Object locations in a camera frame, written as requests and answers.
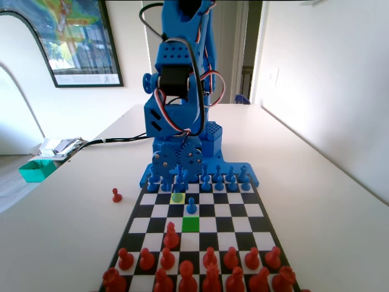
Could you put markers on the red chess pawn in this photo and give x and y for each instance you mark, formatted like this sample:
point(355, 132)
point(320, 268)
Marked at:
point(231, 260)
point(116, 197)
point(146, 261)
point(167, 261)
point(272, 260)
point(209, 260)
point(252, 260)
point(125, 261)

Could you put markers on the blue SO-100 robot arm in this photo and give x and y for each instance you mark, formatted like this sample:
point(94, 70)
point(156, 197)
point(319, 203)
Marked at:
point(176, 54)

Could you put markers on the blue chess queen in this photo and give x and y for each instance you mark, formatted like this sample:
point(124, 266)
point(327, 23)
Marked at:
point(205, 171)

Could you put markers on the blue chess rook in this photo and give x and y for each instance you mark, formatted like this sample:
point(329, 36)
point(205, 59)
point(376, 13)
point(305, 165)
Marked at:
point(242, 173)
point(154, 178)

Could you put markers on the blue chess pawn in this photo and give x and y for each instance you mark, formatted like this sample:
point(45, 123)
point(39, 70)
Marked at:
point(191, 207)
point(218, 185)
point(245, 185)
point(232, 185)
point(151, 186)
point(164, 187)
point(206, 185)

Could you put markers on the blue chess bishop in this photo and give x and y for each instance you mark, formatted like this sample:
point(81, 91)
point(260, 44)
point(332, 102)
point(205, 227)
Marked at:
point(218, 171)

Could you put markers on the red chess bishop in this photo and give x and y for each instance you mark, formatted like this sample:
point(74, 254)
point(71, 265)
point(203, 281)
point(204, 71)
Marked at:
point(162, 283)
point(235, 283)

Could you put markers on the red chess rook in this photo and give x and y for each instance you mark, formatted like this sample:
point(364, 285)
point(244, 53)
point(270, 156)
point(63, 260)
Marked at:
point(284, 280)
point(114, 281)

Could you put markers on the red chess knight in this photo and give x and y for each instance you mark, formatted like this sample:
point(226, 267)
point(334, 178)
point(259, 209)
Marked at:
point(259, 283)

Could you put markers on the black and white chessboard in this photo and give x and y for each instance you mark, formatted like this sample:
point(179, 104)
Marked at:
point(223, 210)

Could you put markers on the small blue object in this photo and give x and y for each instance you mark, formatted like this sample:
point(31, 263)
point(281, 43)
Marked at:
point(242, 99)

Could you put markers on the advanced red pawn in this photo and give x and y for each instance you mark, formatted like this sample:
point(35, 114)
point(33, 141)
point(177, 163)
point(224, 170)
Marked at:
point(171, 238)

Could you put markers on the crumpled white papers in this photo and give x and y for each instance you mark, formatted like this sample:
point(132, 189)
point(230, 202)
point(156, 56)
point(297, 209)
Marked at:
point(57, 146)

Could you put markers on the framed poster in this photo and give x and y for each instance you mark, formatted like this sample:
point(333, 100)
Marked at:
point(85, 45)

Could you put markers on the green plastic box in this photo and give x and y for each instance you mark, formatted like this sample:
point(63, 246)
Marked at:
point(36, 171)

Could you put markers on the white curved panel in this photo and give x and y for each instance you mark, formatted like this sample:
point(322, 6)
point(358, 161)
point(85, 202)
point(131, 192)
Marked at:
point(18, 91)

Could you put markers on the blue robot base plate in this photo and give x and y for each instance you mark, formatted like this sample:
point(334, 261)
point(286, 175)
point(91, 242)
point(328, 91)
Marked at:
point(252, 173)

